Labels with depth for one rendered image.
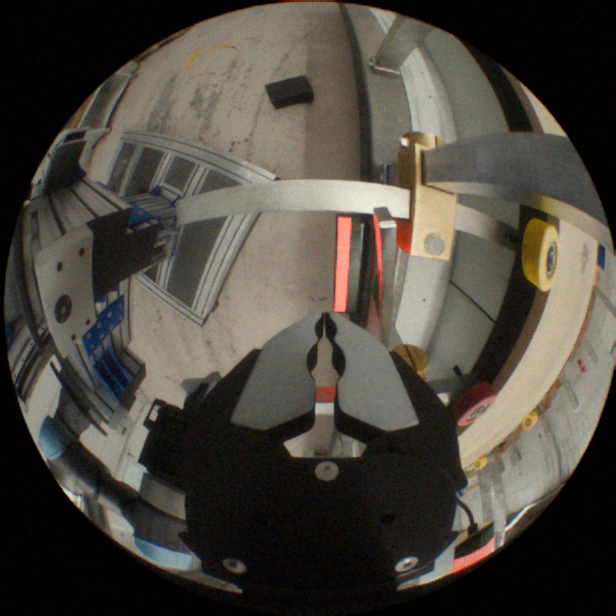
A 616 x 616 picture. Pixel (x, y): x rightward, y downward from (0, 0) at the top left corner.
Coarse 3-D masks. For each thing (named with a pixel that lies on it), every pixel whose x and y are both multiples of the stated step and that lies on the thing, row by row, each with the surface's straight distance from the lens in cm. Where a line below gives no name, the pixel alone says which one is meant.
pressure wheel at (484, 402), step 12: (456, 372) 40; (480, 384) 35; (468, 396) 34; (480, 396) 34; (492, 396) 35; (456, 408) 35; (468, 408) 34; (480, 408) 36; (456, 420) 36; (468, 420) 38
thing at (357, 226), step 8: (352, 224) 32; (360, 224) 32; (352, 232) 32; (360, 232) 32; (352, 240) 32; (360, 240) 32; (352, 248) 32; (360, 248) 32; (352, 256) 33; (360, 256) 33; (352, 264) 33; (360, 264) 33; (352, 272) 33; (352, 280) 34; (352, 288) 34; (352, 296) 35; (352, 304) 36
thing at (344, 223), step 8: (344, 224) 32; (344, 232) 32; (344, 240) 32; (344, 248) 32; (344, 256) 32; (344, 264) 33; (344, 272) 33; (336, 280) 34; (344, 280) 34; (336, 288) 34; (344, 288) 34; (336, 296) 35; (344, 296) 35; (336, 304) 36; (344, 304) 36
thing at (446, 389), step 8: (456, 376) 37; (464, 376) 38; (472, 376) 39; (432, 384) 34; (440, 384) 34; (448, 384) 35; (456, 384) 36; (464, 384) 37; (472, 384) 38; (320, 392) 29; (328, 392) 29; (440, 392) 33; (448, 392) 34; (456, 392) 36; (464, 392) 37; (320, 400) 28; (328, 400) 28; (448, 400) 37; (320, 408) 29; (328, 408) 29
